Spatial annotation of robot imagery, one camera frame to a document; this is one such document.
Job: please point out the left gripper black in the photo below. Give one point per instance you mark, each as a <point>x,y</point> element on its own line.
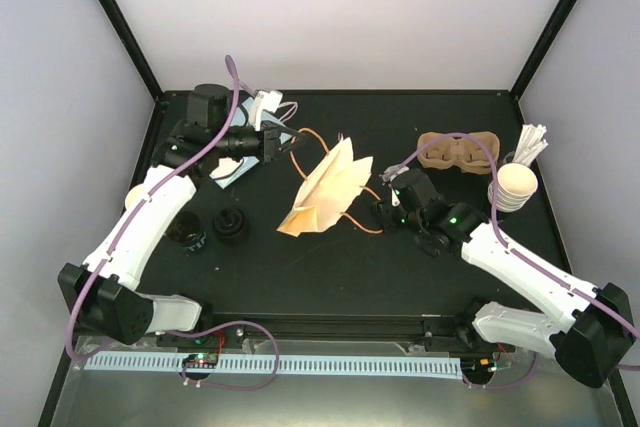
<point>270,141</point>

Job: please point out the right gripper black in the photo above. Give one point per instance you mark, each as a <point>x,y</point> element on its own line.
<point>382,217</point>

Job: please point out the beige paper bag with handles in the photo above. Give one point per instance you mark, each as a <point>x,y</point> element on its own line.
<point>328,191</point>

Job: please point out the brown cardboard cup carrier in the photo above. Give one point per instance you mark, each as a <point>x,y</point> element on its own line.
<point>462,153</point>

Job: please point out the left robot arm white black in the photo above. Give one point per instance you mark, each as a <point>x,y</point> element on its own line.
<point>101,293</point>

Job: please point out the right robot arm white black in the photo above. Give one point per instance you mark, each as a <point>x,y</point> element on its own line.
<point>587,330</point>

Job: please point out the light blue paper bag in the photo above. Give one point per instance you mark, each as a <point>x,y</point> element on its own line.
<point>239,150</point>

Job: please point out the stack of black cup lids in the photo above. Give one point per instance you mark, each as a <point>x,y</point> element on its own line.
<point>231,226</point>

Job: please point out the stack of white paper cups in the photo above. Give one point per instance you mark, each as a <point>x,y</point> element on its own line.
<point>512,188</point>

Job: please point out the clear glass straw jar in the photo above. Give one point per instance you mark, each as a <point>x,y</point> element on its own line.
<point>511,157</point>

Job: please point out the white cup stack left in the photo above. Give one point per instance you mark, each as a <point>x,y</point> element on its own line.
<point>136,195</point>

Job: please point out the right controller circuit board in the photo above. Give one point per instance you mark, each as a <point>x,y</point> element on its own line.
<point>484,365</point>

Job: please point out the controller circuit board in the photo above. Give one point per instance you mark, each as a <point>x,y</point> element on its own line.
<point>200,361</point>
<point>484,365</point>

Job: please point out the left controller circuit board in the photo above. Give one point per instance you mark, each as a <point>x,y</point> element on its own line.
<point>200,361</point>

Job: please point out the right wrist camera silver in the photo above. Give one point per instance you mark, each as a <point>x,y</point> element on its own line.
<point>388,176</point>

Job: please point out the light blue slotted cable duct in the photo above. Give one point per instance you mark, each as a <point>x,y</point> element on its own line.
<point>310,365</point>

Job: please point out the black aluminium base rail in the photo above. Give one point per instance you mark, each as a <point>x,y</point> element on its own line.
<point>449,332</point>

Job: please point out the left black frame post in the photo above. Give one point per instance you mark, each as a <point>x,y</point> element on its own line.
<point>128,40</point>

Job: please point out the black frame post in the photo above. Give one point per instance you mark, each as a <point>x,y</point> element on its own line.
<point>548,35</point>
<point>128,40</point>

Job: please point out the right black frame post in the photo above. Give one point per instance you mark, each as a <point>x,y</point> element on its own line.
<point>548,35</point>

